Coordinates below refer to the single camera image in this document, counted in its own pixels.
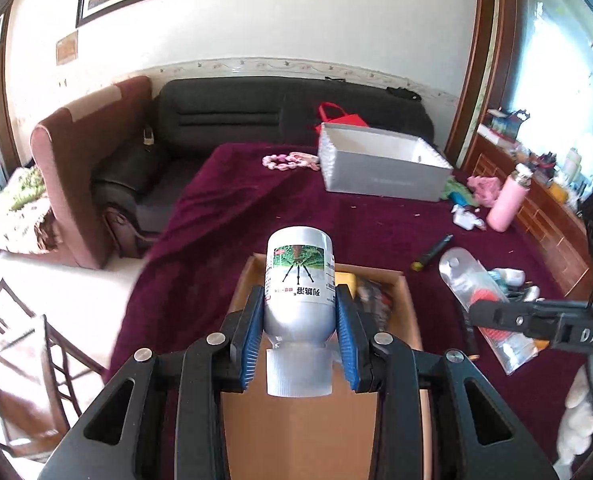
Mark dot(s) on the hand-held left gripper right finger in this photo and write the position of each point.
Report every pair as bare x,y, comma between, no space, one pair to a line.
349,340

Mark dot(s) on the pink cloth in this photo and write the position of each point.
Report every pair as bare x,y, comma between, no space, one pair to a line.
486,187

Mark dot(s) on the grey rectangular box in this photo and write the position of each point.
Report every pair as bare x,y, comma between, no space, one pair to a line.
381,175

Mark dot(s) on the patterned cushion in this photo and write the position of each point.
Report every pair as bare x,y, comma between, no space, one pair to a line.
16,210

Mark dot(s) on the clear plastic zip bag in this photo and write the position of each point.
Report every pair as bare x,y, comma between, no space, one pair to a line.
464,280

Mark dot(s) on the black marker yellow cap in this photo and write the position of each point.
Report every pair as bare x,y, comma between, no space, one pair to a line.
432,252

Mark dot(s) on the wooden cabinet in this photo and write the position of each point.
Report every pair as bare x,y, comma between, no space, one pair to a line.
551,230

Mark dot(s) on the small white tubes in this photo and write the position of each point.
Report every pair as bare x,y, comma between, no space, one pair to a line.
511,277

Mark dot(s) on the black printed packet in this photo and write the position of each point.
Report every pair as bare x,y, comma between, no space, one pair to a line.
374,302

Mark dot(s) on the green cloth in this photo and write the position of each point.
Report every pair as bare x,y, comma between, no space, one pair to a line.
459,192

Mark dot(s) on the white usb charger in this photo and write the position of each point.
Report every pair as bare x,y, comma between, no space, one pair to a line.
469,219

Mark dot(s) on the pink water bottle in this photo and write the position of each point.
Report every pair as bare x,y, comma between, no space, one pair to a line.
506,205

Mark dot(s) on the wooden chair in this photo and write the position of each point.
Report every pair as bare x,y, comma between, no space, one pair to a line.
51,360

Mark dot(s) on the black handbag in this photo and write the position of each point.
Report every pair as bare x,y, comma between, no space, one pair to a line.
126,170

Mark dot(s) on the maroon armchair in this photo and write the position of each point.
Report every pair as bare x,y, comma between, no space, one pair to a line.
66,170

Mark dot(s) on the cardboard box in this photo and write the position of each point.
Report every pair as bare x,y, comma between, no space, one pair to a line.
296,435

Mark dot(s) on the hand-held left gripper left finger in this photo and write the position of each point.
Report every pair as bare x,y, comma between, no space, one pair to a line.
251,340

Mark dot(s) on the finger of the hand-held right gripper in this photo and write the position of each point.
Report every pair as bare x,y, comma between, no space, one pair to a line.
506,316

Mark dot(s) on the maroon tablecloth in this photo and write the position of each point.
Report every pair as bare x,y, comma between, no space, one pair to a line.
236,210

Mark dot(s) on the yellow item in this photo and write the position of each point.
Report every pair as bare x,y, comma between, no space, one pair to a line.
346,281

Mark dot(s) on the small wall notice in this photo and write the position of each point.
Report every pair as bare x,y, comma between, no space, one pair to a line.
67,49

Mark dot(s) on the black sofa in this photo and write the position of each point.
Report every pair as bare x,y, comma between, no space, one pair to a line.
236,110

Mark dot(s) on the wooden door frame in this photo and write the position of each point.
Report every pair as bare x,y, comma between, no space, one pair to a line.
481,60

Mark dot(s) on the white plastic bottle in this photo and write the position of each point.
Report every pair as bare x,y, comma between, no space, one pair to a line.
299,320

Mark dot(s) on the red tote bag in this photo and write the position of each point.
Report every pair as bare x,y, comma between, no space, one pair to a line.
349,119

